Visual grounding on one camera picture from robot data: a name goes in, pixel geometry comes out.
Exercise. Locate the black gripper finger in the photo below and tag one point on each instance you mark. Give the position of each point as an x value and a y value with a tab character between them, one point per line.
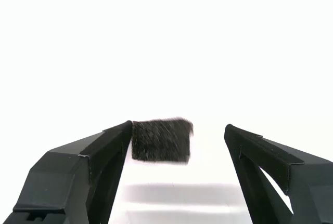
78	172
312	187

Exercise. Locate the small black foam box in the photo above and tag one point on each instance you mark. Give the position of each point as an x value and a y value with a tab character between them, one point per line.
161	141

